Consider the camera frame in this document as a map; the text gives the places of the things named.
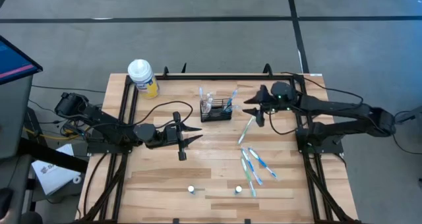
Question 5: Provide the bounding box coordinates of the black aluminium table frame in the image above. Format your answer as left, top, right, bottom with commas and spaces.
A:
78, 72, 361, 224

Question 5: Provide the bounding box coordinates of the white printed booklet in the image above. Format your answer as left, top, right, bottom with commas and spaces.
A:
31, 144, 82, 196

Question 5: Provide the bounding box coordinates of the yellow floor cable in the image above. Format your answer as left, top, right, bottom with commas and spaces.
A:
22, 126, 88, 142

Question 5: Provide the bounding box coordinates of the yellow Lysol wipes canister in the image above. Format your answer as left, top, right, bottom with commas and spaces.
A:
127, 59, 160, 99

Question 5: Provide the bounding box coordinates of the black rounded object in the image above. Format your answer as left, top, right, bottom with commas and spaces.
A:
0, 187, 15, 221

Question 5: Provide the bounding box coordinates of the person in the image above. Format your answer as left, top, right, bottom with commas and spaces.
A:
19, 211, 44, 224

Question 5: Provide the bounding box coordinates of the blue screen computer monitor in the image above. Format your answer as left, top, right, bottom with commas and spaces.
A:
0, 35, 44, 86

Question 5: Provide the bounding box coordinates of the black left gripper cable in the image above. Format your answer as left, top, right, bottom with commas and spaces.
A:
130, 100, 195, 130

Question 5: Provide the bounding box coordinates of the dark grey floor object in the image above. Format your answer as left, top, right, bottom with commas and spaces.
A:
394, 105, 422, 125

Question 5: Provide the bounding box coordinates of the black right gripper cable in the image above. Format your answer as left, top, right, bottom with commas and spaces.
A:
268, 111, 301, 136

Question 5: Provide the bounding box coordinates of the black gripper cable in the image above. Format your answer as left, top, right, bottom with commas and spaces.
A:
130, 100, 195, 130
268, 111, 301, 136

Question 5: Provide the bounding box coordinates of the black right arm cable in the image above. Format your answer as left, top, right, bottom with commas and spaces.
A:
282, 71, 365, 106

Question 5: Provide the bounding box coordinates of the green and orange toothbrush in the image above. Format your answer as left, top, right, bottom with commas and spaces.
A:
237, 115, 257, 146

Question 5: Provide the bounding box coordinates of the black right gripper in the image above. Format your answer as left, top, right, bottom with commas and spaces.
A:
242, 84, 275, 128

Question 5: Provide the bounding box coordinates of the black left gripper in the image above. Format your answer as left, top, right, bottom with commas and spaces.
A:
154, 111, 204, 161

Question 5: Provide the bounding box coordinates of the grey equipment cabinet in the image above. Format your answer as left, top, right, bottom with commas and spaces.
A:
0, 74, 34, 161

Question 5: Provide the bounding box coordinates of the black wire organizer rack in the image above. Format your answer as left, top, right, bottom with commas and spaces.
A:
200, 98, 233, 123

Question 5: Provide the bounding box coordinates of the black floor cable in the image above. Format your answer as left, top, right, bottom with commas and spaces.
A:
31, 84, 107, 94
28, 98, 59, 125
391, 109, 422, 155

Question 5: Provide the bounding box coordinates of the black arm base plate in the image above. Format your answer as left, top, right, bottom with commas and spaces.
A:
86, 127, 136, 155
296, 127, 344, 155

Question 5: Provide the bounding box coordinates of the grey desk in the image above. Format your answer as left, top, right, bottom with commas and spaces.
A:
0, 153, 34, 224

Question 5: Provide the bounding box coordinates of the black desk leg bar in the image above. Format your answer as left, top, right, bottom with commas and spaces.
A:
18, 136, 89, 174

